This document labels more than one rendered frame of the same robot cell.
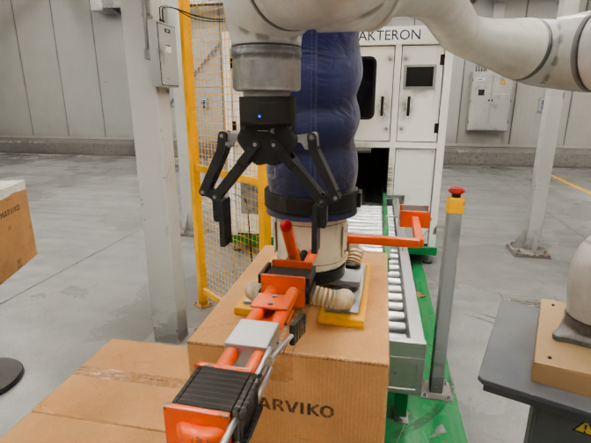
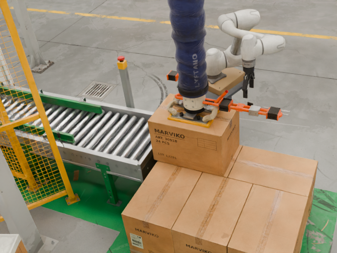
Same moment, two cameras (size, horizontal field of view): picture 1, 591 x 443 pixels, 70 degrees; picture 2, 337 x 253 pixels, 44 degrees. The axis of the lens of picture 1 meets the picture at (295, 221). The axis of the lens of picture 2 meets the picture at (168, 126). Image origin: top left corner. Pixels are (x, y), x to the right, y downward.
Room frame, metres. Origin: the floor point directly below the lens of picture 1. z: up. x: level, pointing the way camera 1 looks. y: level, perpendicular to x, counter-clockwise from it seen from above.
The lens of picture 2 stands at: (0.35, 2.51, 2.82)
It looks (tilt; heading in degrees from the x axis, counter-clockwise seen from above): 37 degrees down; 289
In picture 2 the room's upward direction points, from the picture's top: 8 degrees counter-clockwise
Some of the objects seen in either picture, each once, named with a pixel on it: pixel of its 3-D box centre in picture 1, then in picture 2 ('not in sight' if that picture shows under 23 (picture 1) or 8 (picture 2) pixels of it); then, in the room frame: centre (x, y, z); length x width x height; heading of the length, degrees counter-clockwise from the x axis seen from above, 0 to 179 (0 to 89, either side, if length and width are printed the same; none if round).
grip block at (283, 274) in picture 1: (288, 281); (225, 104); (0.75, 0.01, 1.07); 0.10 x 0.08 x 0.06; 78
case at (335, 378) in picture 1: (309, 354); (195, 133); (1.01, -0.04, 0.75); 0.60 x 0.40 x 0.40; 169
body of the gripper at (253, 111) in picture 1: (267, 130); (248, 71); (0.59, 0.04, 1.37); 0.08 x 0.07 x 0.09; 78
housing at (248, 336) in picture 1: (253, 345); (254, 110); (0.54, 0.06, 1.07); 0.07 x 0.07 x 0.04; 78
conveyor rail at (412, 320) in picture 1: (401, 254); (71, 105); (2.44, -0.65, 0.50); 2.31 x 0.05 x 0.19; 169
